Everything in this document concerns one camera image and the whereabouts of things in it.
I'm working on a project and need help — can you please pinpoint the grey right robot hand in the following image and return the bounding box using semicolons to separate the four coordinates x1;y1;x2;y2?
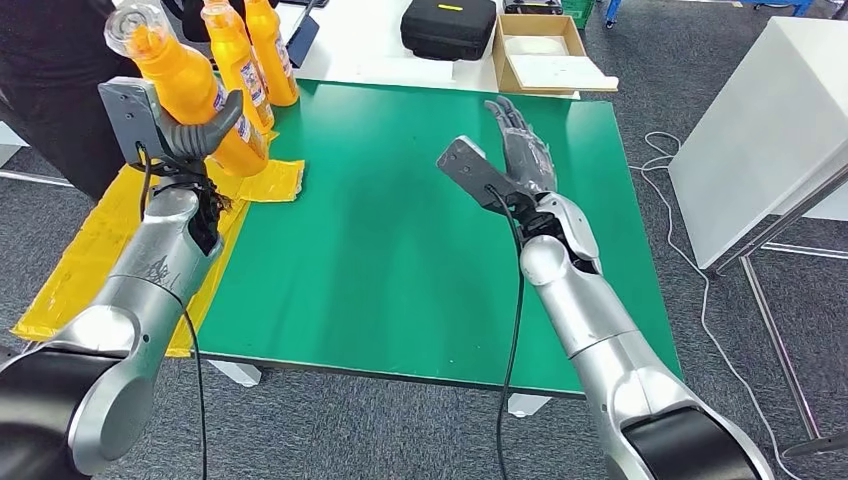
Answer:
483;95;559;197

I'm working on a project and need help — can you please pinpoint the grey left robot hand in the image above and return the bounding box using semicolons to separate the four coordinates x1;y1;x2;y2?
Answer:
153;89;245;164

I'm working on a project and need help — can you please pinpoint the orange labelled plastic bottle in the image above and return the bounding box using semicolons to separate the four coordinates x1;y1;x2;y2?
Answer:
104;0;270;178
243;0;301;109
200;0;276;135

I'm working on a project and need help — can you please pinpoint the yellow plastic sheet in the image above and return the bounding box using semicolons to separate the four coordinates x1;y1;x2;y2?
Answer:
11;132;306;359

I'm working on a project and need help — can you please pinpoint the white foam insert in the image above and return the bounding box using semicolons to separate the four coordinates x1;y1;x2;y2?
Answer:
506;34;621;94

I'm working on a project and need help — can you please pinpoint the black office chair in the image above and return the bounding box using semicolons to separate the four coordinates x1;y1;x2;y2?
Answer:
158;0;213;44

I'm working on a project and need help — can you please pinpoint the brown cardboard box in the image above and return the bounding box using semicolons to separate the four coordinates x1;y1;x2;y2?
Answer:
491;14;621;97

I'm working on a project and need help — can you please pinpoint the dark tablet screen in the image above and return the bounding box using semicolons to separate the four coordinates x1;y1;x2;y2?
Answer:
284;15;321;70

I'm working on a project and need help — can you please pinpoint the black carrying case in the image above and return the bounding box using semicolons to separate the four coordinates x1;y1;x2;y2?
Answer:
399;0;498;63

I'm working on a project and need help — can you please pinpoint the green plastic crate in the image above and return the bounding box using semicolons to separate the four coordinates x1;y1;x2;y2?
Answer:
555;0;598;31

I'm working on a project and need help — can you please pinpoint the white floor bar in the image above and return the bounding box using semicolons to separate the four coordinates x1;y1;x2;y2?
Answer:
0;168;74;189

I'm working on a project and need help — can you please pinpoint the person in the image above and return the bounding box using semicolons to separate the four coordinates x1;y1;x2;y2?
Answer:
0;0;145;201

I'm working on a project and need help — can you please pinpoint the white table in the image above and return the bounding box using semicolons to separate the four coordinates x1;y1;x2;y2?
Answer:
274;0;583;103

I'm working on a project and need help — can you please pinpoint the white cabinet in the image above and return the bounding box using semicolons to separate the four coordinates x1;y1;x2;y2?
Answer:
667;16;848;270

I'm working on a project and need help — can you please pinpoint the white table foot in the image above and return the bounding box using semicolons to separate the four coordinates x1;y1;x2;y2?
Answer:
209;359;264;390
507;394;552;419

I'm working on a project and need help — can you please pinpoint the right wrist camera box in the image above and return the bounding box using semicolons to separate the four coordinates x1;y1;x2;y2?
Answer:
435;135;533;215

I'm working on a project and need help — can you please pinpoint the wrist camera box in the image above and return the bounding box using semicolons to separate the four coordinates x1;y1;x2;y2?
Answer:
435;135;533;215
97;76;168;167

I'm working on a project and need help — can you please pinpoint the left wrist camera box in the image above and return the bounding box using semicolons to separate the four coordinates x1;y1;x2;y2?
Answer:
97;76;168;167

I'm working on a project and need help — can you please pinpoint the white floor cable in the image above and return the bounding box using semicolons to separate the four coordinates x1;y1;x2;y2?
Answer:
627;131;796;480

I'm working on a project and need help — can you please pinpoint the black right camera cable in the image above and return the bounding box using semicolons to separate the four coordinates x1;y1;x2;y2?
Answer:
485;185;528;480

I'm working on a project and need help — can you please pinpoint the blue metal rack frame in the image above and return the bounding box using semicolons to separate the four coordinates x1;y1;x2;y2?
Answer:
602;0;821;32

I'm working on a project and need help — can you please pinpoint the grey metal stand frame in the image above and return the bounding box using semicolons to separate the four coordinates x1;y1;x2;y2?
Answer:
712;165;848;463

